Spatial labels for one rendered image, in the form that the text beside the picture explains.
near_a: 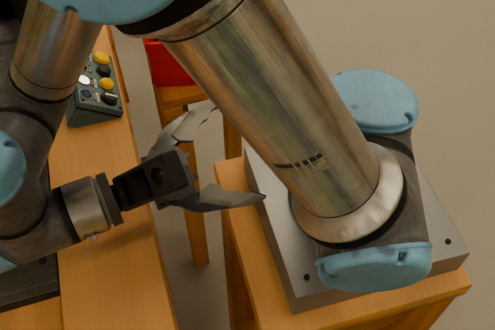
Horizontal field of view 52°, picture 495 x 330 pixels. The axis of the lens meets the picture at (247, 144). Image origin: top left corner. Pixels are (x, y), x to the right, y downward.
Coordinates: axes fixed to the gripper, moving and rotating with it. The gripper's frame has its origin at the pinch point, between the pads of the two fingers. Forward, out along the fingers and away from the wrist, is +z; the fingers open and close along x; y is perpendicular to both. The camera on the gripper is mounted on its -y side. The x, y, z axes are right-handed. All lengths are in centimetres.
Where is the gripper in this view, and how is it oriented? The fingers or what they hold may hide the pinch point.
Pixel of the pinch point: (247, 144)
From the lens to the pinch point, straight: 69.0
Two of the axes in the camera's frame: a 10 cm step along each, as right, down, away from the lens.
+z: 9.0, -3.5, 2.7
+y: -2.2, 1.9, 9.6
